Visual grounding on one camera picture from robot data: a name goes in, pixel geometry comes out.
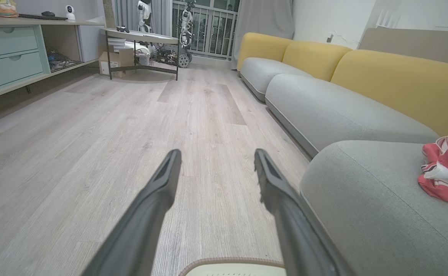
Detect pale green drawer cabinet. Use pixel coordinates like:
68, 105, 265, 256
0, 16, 106, 104

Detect tangle of dark cables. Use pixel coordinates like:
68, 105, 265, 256
46, 46, 72, 72

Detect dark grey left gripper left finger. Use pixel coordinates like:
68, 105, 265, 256
81, 149, 182, 276

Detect grey balcony railing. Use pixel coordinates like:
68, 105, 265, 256
172, 0, 242, 61

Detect black keyboard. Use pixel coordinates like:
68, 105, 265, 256
18, 13, 68, 21

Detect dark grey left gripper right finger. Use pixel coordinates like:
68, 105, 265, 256
254, 149, 356, 276

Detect oval table black legs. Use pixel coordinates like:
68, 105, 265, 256
101, 28, 181, 81

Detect cardboard box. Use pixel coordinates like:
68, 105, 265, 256
98, 49, 136, 79

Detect beige upholstered panel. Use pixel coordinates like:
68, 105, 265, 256
359, 27, 448, 68

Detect grey curtain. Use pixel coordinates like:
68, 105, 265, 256
231, 0, 295, 70
113, 0, 174, 37

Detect white laundry basket brown rim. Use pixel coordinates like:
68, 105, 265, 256
178, 257, 287, 276

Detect colourful toy figure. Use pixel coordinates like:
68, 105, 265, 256
0, 0, 20, 18

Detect yellow sofa backrest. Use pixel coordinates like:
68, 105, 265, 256
330, 49, 448, 142
282, 41, 353, 82
237, 33, 294, 72

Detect white humanoid robot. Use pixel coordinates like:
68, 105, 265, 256
179, 2, 194, 47
137, 0, 154, 33

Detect grey sofa seat cushion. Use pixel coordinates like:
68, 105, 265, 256
240, 57, 312, 102
300, 140, 448, 276
265, 74, 439, 158

